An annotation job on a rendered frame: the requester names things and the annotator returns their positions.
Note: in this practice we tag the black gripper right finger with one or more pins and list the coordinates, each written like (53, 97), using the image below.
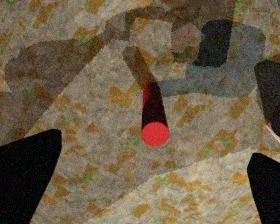
(264, 177)

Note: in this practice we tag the dark red peg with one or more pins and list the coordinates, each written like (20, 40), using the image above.
(154, 128)

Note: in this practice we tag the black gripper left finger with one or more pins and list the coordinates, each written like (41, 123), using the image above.
(26, 167)

